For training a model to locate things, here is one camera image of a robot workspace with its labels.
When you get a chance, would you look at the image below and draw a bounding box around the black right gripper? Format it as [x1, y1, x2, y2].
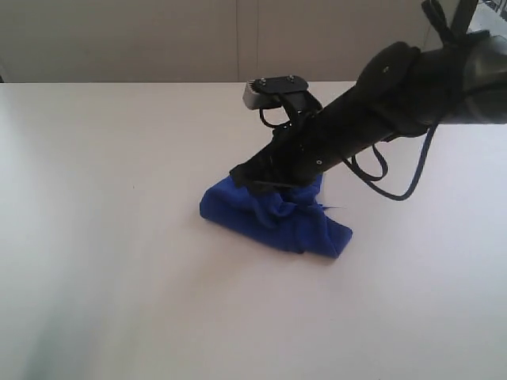
[230, 86, 396, 194]

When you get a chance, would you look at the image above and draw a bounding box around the blue towel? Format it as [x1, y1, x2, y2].
[200, 175, 353, 259]

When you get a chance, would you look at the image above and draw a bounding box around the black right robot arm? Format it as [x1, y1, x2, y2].
[230, 33, 506, 192]

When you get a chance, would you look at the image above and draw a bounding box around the beige wall panel partition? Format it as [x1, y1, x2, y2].
[1, 1, 440, 82]

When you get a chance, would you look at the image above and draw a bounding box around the black window frame post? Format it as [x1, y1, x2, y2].
[451, 0, 478, 34]

